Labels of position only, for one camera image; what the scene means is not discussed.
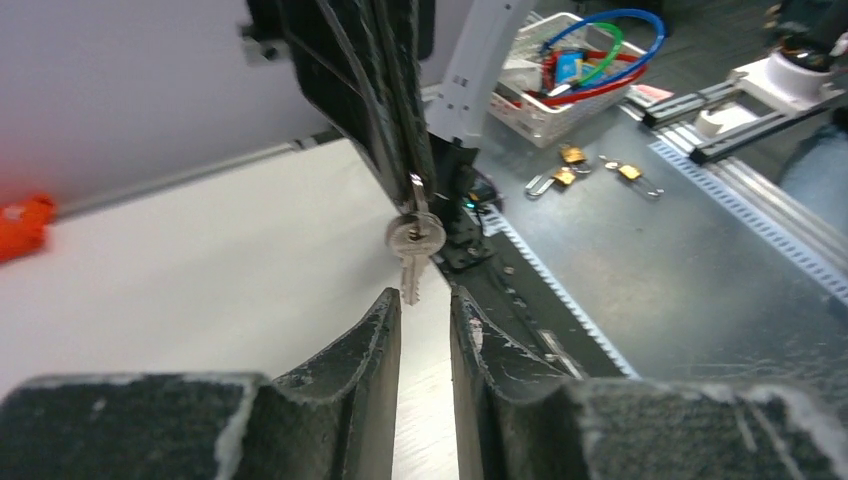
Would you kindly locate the orange folded cloth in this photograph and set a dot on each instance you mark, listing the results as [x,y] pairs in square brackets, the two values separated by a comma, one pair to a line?
[24,226]

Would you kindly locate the brass padlock with key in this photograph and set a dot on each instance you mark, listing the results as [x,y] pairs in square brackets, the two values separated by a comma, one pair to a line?
[633,176]

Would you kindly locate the brass padlock on metal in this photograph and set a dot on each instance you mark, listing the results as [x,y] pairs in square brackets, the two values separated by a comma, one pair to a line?
[575,159]

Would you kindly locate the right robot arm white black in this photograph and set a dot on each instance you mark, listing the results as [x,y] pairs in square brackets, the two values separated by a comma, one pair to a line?
[458,111]

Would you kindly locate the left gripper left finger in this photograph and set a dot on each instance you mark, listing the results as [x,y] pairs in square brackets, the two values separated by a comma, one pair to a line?
[332,417]

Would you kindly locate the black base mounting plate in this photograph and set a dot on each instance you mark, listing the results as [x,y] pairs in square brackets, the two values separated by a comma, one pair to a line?
[486,256]

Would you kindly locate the brass padlock long shackle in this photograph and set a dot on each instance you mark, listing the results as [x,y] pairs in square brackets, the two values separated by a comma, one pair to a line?
[540,184]

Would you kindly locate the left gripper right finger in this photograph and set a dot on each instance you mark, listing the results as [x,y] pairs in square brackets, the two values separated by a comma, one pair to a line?
[517,417]

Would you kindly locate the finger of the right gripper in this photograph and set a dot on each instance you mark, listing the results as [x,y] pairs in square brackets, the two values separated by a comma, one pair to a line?
[398,27]
[340,70]

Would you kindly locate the white plastic basket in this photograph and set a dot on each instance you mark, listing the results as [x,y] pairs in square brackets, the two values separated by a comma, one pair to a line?
[560,72]

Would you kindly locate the silver keys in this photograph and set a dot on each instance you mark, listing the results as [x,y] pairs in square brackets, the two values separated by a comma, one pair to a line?
[413,238]

